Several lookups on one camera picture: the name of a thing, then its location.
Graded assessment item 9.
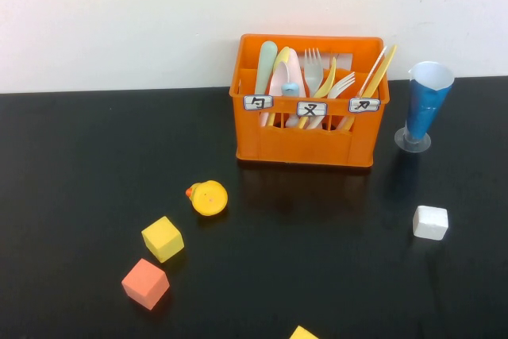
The white plastic knife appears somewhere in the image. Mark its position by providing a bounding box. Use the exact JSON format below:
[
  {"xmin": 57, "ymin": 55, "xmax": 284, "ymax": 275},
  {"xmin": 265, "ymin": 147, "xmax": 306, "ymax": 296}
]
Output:
[{"xmin": 354, "ymin": 44, "xmax": 388, "ymax": 100}]

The orange plastic cutlery crate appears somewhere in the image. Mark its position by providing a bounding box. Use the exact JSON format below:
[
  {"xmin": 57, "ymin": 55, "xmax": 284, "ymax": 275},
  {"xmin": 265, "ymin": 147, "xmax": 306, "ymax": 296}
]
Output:
[{"xmin": 229, "ymin": 33, "xmax": 391, "ymax": 168}]

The paper label reading spoon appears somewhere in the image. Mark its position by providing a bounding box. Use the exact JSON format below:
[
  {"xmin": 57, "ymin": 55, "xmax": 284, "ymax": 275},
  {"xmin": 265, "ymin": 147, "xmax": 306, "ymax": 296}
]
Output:
[{"xmin": 242, "ymin": 94, "xmax": 275, "ymax": 112}]

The yellow rubber duck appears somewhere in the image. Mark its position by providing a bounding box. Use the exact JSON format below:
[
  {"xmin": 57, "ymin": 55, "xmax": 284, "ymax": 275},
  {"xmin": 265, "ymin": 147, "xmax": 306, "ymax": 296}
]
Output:
[{"xmin": 185, "ymin": 179, "xmax": 229, "ymax": 218}]

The paper label reading fork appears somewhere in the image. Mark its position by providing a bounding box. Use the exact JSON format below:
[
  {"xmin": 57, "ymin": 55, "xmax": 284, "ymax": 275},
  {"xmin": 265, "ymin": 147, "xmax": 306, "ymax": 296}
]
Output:
[{"xmin": 296, "ymin": 101, "xmax": 329, "ymax": 117}]

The pale green plastic spoon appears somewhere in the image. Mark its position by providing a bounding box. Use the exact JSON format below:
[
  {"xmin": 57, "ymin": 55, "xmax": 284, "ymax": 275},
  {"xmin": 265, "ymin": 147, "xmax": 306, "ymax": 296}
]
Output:
[{"xmin": 253, "ymin": 40, "xmax": 278, "ymax": 96}]

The grey plastic fork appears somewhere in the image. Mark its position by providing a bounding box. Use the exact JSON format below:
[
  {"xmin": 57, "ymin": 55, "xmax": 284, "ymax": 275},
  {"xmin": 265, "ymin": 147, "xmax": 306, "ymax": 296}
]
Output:
[{"xmin": 302, "ymin": 48, "xmax": 323, "ymax": 98}]

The yellow plastic spoon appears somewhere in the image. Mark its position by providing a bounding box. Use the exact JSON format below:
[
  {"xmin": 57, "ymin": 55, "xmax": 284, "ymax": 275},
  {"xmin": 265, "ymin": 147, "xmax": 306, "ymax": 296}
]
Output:
[{"xmin": 264, "ymin": 46, "xmax": 291, "ymax": 125}]

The yellow plastic fork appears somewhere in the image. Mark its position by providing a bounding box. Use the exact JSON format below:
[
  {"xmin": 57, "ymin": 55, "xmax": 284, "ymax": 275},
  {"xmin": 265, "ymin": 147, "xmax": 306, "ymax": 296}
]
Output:
[{"xmin": 298, "ymin": 56, "xmax": 337, "ymax": 129}]

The white plastic fork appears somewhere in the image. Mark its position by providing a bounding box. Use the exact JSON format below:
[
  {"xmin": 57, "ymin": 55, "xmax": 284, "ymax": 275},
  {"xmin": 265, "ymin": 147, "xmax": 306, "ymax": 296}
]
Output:
[{"xmin": 305, "ymin": 71, "xmax": 356, "ymax": 129}]

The paper label reading knife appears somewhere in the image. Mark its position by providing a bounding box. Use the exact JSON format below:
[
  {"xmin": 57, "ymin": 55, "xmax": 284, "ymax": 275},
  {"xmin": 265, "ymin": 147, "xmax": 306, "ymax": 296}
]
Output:
[{"xmin": 348, "ymin": 97, "xmax": 381, "ymax": 114}]

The yellow foam cube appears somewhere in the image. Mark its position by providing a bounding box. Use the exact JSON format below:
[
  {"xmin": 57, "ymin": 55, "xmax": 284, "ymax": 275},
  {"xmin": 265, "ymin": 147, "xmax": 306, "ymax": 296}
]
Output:
[
  {"xmin": 140, "ymin": 215, "xmax": 186, "ymax": 264},
  {"xmin": 288, "ymin": 325, "xmax": 320, "ymax": 339}
]

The yellow plastic knife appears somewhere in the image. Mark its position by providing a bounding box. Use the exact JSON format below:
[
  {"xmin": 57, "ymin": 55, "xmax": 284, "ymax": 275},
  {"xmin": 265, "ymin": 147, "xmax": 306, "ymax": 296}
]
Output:
[{"xmin": 340, "ymin": 44, "xmax": 398, "ymax": 132}]

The clear beaker with blue paper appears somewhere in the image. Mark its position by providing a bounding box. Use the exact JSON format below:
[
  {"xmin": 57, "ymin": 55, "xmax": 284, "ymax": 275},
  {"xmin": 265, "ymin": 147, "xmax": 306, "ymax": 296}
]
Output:
[{"xmin": 394, "ymin": 60, "xmax": 455, "ymax": 153}]

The orange foam cube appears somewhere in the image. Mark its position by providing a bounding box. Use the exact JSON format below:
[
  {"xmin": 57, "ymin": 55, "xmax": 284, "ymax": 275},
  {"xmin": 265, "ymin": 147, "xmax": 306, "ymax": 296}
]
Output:
[{"xmin": 121, "ymin": 258, "xmax": 171, "ymax": 310}]

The white foam cube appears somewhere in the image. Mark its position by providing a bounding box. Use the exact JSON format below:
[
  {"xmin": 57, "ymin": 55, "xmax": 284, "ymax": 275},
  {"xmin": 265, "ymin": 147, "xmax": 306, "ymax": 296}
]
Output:
[{"xmin": 412, "ymin": 205, "xmax": 449, "ymax": 241}]

